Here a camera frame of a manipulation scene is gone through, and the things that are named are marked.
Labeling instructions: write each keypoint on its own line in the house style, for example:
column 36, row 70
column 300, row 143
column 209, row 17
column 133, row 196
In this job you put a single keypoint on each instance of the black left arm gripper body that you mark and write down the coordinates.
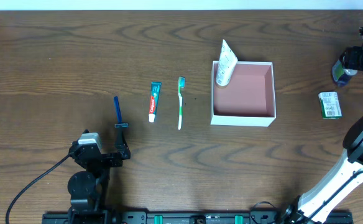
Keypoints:
column 105, row 158

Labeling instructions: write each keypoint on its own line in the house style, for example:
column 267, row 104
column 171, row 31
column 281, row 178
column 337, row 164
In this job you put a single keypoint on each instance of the clear pump bottle green label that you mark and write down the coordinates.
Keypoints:
column 341, row 76

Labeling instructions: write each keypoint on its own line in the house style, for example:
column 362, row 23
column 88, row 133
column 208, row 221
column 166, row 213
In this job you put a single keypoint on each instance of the green white soap box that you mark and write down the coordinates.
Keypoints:
column 330, row 107

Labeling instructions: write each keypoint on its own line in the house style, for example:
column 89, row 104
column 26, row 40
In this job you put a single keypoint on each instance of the Colgate toothpaste tube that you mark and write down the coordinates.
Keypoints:
column 154, row 97

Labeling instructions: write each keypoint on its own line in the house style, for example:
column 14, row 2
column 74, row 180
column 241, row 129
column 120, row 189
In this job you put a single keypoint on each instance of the green white toothbrush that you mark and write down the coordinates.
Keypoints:
column 181, row 85

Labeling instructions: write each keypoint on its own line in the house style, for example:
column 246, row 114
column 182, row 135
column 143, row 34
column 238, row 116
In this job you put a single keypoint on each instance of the white lotion tube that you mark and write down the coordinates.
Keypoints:
column 226, row 65

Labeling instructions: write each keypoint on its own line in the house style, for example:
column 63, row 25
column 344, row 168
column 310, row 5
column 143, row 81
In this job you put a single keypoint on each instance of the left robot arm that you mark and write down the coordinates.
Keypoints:
column 88, row 188

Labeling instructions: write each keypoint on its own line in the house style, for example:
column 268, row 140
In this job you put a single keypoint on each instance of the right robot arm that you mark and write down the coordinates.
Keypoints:
column 316, row 205

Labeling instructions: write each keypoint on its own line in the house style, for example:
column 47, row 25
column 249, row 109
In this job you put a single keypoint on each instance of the blue disposable razor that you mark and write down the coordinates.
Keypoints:
column 120, row 123

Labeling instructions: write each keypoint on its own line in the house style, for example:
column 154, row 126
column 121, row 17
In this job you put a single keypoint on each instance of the white box pink interior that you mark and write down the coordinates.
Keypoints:
column 248, row 99

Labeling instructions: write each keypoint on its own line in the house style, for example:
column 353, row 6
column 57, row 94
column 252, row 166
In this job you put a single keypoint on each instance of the black mounting rail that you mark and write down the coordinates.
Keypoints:
column 260, row 217

